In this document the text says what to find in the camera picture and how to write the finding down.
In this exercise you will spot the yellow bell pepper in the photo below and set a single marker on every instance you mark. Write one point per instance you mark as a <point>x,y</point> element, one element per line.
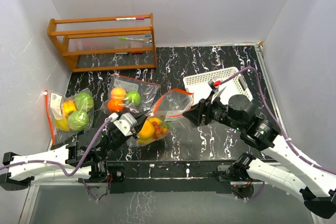
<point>68,107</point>

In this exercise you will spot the red cherry tomato bunch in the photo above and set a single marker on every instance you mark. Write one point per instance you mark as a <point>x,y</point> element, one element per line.
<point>160,130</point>

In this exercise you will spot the green marker pen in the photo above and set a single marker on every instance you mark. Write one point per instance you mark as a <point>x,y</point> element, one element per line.
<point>133,39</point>

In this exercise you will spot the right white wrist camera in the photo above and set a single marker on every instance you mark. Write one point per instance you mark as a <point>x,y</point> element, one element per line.
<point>216,89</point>

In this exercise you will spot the clear red zip bag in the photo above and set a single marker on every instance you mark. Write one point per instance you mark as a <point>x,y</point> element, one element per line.
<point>58,123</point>

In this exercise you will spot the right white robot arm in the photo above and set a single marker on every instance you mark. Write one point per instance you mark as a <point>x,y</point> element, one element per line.
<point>311,185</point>

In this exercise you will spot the light green cabbage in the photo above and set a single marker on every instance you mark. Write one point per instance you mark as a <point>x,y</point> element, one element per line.
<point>83,101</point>

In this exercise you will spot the dark green cabbage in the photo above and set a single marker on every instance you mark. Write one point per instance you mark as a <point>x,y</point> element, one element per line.
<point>78,120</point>

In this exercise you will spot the white plastic basket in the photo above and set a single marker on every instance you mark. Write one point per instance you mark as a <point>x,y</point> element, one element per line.
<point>198,84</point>

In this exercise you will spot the pink white marker pen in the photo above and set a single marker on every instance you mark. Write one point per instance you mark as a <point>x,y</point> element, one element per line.
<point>130,18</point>

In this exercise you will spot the green lime fruit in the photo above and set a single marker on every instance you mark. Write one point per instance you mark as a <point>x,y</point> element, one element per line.
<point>132,97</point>

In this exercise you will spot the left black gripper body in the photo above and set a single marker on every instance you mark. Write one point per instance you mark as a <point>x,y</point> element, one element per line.
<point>116,141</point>

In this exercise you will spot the wooden orange shelf rack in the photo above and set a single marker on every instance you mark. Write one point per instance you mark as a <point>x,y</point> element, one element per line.
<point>75,39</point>

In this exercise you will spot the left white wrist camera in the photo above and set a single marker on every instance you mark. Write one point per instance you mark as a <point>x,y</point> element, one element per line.
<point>126,124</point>

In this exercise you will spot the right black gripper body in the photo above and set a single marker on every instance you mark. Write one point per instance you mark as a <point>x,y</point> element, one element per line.
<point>221,114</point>

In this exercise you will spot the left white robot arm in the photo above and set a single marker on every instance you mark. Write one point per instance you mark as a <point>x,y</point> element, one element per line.
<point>83,159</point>

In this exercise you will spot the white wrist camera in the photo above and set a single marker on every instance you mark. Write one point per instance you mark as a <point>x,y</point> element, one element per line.
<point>126,124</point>
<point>216,89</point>

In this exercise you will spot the yellow banana bunch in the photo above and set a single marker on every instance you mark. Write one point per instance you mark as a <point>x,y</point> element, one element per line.
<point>147,131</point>

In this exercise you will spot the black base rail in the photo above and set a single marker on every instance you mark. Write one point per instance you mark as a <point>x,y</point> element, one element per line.
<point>174,176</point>

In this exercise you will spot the orange fruit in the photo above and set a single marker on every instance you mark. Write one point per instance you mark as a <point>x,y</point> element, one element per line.
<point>118,93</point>

